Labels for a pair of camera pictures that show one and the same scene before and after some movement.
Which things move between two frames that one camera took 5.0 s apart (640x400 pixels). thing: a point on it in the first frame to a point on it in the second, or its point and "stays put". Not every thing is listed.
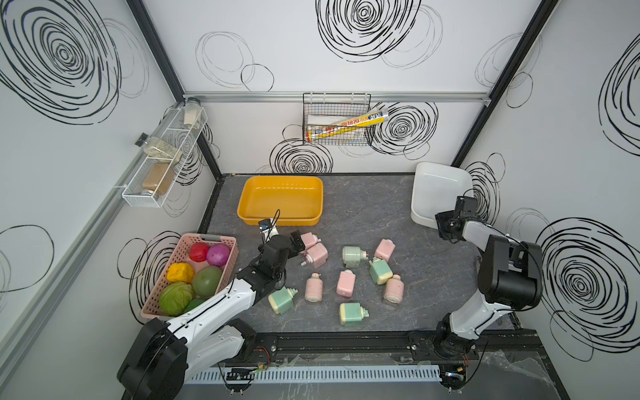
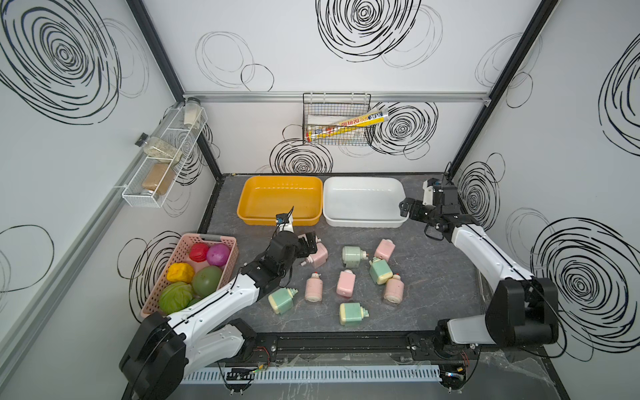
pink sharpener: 345,284 stays put
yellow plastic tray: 292,200 stays put
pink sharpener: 385,250 stays put
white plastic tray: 435,188 to 357,202
